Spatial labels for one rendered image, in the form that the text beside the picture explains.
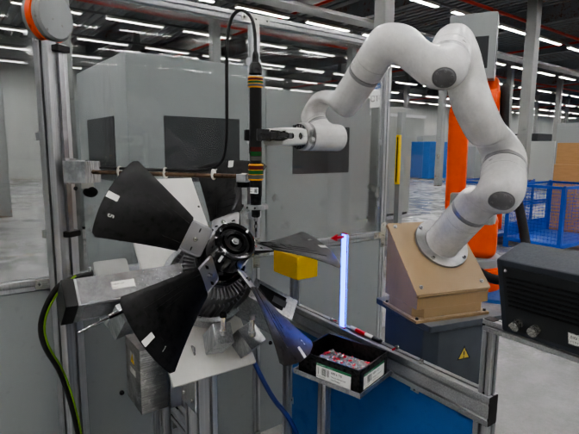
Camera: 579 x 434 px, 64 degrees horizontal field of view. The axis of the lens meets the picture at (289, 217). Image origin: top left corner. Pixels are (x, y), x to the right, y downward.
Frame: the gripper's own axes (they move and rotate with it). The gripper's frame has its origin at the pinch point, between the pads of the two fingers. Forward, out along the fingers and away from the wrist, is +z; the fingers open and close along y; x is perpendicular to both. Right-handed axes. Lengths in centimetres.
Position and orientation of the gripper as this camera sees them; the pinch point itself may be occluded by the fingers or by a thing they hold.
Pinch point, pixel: (255, 134)
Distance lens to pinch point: 133.8
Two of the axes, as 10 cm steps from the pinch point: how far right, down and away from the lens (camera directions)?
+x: 0.1, -9.9, -1.4
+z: -8.1, 0.7, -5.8
